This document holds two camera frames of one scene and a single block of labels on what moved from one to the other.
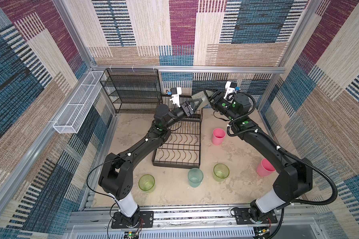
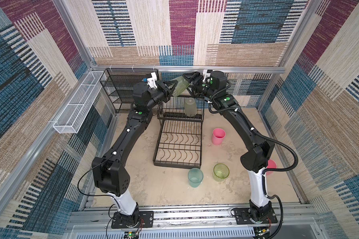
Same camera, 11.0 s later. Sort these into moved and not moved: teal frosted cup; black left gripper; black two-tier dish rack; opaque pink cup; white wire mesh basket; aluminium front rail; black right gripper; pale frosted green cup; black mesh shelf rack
Moved: black right gripper; black left gripper; pale frosted green cup
Not moved: white wire mesh basket; opaque pink cup; teal frosted cup; black mesh shelf rack; black two-tier dish rack; aluminium front rail
